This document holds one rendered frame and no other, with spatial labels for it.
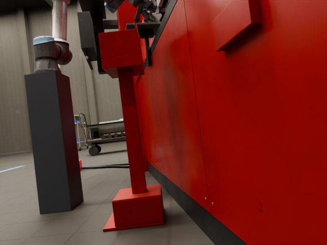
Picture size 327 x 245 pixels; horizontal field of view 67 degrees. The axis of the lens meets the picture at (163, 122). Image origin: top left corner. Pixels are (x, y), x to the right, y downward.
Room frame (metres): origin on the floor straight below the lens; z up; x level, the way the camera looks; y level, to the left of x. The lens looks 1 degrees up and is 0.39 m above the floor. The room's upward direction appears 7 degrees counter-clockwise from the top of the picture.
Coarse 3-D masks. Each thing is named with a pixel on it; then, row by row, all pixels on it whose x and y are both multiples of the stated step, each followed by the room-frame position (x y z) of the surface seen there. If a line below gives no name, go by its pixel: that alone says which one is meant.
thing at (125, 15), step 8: (120, 8) 2.32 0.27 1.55; (128, 8) 2.34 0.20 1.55; (136, 8) 2.35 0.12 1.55; (120, 16) 2.32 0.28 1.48; (128, 16) 2.33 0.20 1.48; (120, 24) 2.32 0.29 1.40; (144, 40) 2.36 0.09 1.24; (152, 40) 2.37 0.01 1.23; (144, 48) 2.36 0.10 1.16; (144, 56) 2.36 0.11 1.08; (136, 80) 2.33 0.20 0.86; (136, 88) 2.33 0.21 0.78; (136, 96) 2.33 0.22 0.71; (144, 144) 2.33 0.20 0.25; (144, 152) 2.33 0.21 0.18; (144, 160) 2.33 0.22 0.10; (144, 168) 2.33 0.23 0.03
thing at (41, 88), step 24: (48, 72) 1.36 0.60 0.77; (48, 96) 1.36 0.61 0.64; (48, 120) 1.36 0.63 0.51; (72, 120) 1.51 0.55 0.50; (48, 144) 1.37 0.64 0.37; (72, 144) 1.47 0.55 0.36; (48, 168) 1.37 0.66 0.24; (72, 168) 1.43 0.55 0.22; (48, 192) 1.37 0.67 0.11; (72, 192) 1.39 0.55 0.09
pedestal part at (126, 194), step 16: (128, 192) 1.12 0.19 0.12; (144, 192) 1.08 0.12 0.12; (160, 192) 1.06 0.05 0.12; (128, 208) 1.01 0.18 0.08; (144, 208) 1.01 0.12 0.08; (160, 208) 1.02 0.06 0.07; (112, 224) 1.05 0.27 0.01; (128, 224) 1.01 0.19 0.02; (144, 224) 1.01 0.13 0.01; (160, 224) 1.02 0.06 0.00
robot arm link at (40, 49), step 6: (42, 36) 1.40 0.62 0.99; (48, 36) 1.42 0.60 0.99; (36, 42) 1.40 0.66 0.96; (42, 42) 1.40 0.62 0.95; (48, 42) 1.41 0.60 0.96; (54, 42) 1.47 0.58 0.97; (36, 48) 1.40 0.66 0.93; (42, 48) 1.40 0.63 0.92; (48, 48) 1.41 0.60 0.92; (54, 48) 1.45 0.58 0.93; (60, 48) 1.51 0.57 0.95; (36, 54) 1.40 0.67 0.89; (42, 54) 1.40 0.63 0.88; (48, 54) 1.41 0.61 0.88; (54, 54) 1.45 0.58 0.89; (60, 54) 1.51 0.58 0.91
